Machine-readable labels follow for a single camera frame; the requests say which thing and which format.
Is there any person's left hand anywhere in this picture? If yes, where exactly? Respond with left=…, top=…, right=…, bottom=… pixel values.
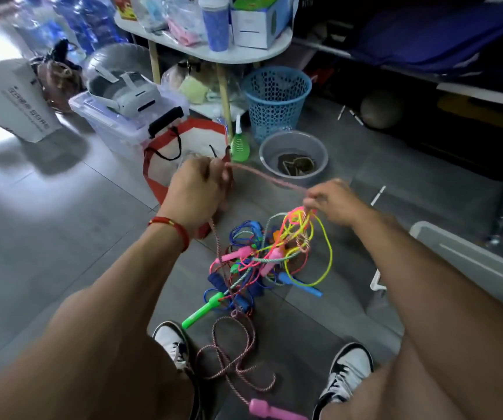
left=157, top=156, right=235, bottom=239

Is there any person's right hand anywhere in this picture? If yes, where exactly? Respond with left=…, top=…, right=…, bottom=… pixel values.
left=302, top=178, right=377, bottom=230

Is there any pile of jump ropes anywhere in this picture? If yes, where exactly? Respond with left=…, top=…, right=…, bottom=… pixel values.
left=180, top=206, right=334, bottom=331

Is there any grey plastic storage bin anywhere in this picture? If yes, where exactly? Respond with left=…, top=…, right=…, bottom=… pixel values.
left=369, top=220, right=503, bottom=328

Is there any wound pink-handled rope bundle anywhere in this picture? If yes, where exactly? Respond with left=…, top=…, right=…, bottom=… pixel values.
left=195, top=160, right=318, bottom=420

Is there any person's right forearm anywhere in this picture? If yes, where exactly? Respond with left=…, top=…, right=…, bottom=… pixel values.
left=352, top=212, right=503, bottom=420

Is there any person's left forearm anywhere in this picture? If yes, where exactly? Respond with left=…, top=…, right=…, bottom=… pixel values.
left=0, top=220, right=191, bottom=420

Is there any clear plastic storage bin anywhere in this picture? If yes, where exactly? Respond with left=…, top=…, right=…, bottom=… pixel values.
left=67, top=85, right=190, bottom=160

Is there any person's left shoe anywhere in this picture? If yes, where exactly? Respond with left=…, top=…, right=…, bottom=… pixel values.
left=152, top=321, right=207, bottom=420

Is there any person's shoe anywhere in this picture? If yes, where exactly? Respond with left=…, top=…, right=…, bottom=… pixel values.
left=152, top=321, right=207, bottom=420
left=312, top=342, right=374, bottom=420

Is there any person's right shoe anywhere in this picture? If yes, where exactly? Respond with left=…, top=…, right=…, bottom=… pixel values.
left=312, top=342, right=374, bottom=420

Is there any person's right leg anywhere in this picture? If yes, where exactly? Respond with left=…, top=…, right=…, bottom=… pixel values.
left=321, top=336, right=467, bottom=420

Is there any person's leg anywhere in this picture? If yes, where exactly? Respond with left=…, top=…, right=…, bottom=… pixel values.
left=81, top=332, right=200, bottom=420
left=321, top=336, right=467, bottom=420

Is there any person's left leg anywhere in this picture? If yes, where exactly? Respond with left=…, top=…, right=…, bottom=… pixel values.
left=81, top=332, right=200, bottom=420

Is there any red paper bag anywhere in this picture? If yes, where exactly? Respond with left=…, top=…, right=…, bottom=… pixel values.
left=142, top=117, right=235, bottom=240

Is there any green spray bottle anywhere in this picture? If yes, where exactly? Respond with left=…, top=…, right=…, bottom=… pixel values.
left=230, top=114, right=251, bottom=163

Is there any black rectangular pad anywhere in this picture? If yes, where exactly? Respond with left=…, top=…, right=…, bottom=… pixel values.
left=148, top=106, right=186, bottom=139

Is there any grey plastic basin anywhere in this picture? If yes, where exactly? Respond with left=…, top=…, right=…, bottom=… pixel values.
left=258, top=129, right=329, bottom=182

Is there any clear plastic bag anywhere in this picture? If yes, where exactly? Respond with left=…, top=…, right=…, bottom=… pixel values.
left=160, top=61, right=252, bottom=118

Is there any brown ball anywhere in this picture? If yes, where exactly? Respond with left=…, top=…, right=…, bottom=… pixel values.
left=359, top=89, right=404, bottom=131

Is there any white VR headset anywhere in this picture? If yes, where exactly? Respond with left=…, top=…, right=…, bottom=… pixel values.
left=86, top=63, right=163, bottom=120

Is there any blue mesh wastebasket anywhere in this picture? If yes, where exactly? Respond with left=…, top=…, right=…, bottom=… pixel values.
left=240, top=66, right=313, bottom=143

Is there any white oval side table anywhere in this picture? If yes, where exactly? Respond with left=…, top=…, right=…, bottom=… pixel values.
left=113, top=12, right=294, bottom=141

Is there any grey balance dome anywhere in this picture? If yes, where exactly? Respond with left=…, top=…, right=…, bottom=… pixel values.
left=81, top=42, right=154, bottom=90

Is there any pink packet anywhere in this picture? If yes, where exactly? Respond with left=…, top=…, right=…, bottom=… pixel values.
left=166, top=17, right=204, bottom=48

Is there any yellow flat board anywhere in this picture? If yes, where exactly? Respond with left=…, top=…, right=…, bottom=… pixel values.
left=437, top=93, right=503, bottom=141

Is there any blue cup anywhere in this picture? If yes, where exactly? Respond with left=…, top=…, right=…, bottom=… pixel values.
left=198, top=0, right=231, bottom=53

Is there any blue folded mat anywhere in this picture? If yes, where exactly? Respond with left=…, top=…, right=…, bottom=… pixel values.
left=349, top=2, right=503, bottom=75

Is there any blue water jug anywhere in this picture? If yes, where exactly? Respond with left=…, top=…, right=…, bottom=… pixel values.
left=13, top=0, right=68, bottom=55
left=52, top=0, right=99, bottom=55
left=78, top=0, right=128, bottom=47

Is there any red snack packet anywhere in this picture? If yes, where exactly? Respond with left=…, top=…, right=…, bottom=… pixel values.
left=113, top=0, right=138, bottom=22

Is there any white paper shopping bag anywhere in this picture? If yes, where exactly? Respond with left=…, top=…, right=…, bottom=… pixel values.
left=0, top=58, right=63, bottom=144

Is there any red string bracelet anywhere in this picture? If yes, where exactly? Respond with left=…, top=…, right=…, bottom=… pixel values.
left=148, top=216, right=190, bottom=253

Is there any brown tangled strap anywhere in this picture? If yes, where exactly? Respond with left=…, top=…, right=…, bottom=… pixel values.
left=277, top=152, right=318, bottom=177

